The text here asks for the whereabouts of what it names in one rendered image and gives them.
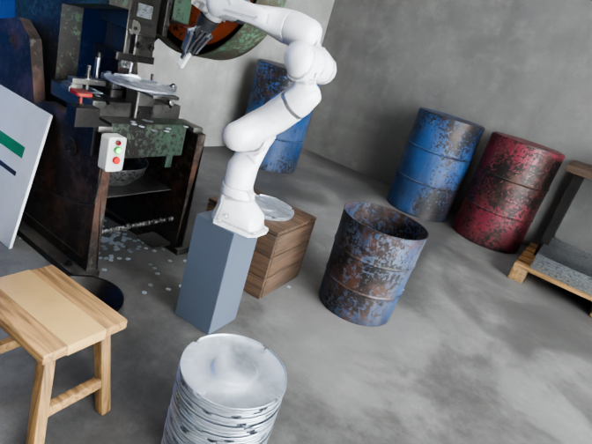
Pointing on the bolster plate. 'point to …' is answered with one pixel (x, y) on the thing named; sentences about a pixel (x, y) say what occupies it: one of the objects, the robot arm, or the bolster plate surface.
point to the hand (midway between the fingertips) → (183, 59)
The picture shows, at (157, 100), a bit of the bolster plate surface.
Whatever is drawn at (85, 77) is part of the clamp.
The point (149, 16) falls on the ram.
